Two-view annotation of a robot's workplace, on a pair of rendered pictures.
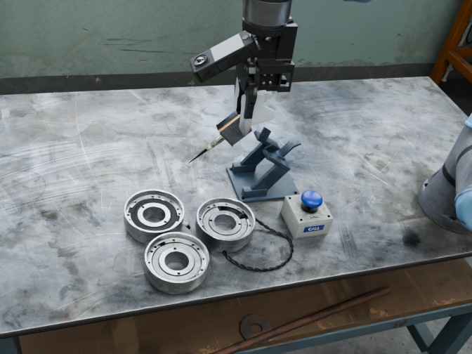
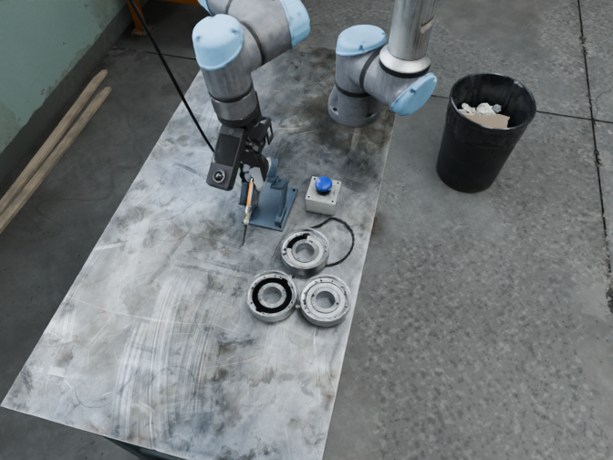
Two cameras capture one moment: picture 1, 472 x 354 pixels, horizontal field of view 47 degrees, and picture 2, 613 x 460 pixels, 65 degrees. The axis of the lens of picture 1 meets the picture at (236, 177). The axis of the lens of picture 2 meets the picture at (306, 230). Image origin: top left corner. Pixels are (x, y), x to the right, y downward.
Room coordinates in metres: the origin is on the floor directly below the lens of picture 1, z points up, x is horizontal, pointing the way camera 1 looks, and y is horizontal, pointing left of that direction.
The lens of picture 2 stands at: (0.31, 0.42, 1.71)
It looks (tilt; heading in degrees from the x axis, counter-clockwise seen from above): 56 degrees down; 311
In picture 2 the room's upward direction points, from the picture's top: 1 degrees counter-clockwise
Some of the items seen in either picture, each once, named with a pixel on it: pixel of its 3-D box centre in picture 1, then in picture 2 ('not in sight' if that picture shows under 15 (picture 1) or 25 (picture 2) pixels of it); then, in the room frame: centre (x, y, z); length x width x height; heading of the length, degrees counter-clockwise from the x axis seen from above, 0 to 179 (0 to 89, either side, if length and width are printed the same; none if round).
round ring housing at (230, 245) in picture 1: (224, 225); (305, 252); (0.67, 0.00, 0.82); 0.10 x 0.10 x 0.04
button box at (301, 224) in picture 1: (309, 214); (324, 193); (0.74, -0.15, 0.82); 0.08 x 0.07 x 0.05; 115
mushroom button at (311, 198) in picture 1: (310, 205); (323, 188); (0.73, -0.14, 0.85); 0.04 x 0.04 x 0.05
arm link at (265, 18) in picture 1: (265, 6); (232, 98); (0.82, 0.01, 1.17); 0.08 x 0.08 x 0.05
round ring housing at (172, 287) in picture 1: (176, 264); (325, 301); (0.56, 0.07, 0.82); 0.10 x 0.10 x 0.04
